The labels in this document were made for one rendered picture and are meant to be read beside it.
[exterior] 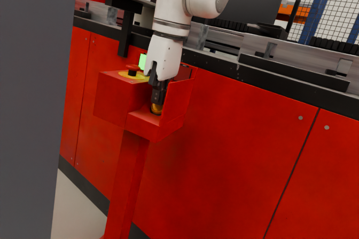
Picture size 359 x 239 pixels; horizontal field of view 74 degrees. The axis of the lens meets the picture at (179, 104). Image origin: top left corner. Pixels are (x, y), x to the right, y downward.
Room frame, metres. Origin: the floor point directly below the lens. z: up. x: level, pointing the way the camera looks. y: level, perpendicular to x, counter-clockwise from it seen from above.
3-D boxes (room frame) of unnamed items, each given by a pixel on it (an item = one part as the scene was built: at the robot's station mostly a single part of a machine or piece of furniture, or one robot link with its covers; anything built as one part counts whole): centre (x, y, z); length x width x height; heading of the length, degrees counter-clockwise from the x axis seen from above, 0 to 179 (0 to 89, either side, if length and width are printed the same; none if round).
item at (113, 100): (0.62, 0.10, 0.75); 0.20 x 0.16 x 0.18; 69
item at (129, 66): (0.63, 0.14, 0.79); 0.04 x 0.04 x 0.04
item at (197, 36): (1.06, 0.14, 0.92); 0.39 x 0.06 x 0.10; 56
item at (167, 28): (0.57, 0.06, 0.92); 0.09 x 0.08 x 0.03; 159
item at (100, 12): (1.40, 0.64, 0.92); 0.50 x 0.06 x 0.10; 56
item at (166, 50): (0.58, 0.06, 0.86); 0.10 x 0.07 x 0.11; 159
